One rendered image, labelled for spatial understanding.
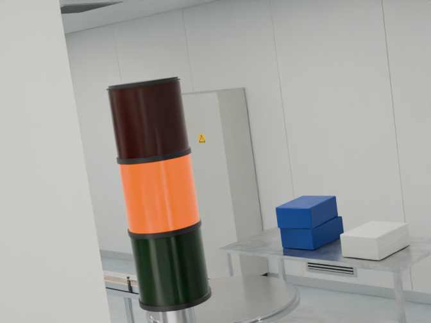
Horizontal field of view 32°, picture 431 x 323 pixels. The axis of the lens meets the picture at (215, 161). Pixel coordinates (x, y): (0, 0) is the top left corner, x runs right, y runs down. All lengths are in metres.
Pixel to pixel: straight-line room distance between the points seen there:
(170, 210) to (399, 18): 6.07
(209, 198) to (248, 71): 1.35
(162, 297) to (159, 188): 0.07
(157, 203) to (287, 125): 6.84
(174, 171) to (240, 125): 7.04
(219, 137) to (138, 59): 1.82
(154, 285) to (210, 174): 7.07
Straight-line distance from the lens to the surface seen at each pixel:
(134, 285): 5.15
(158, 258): 0.49
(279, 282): 4.76
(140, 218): 0.49
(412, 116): 6.54
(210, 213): 7.69
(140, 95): 0.48
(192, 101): 7.57
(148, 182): 0.48
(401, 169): 6.68
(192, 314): 0.52
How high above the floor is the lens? 2.36
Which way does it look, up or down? 8 degrees down
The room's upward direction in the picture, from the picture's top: 8 degrees counter-clockwise
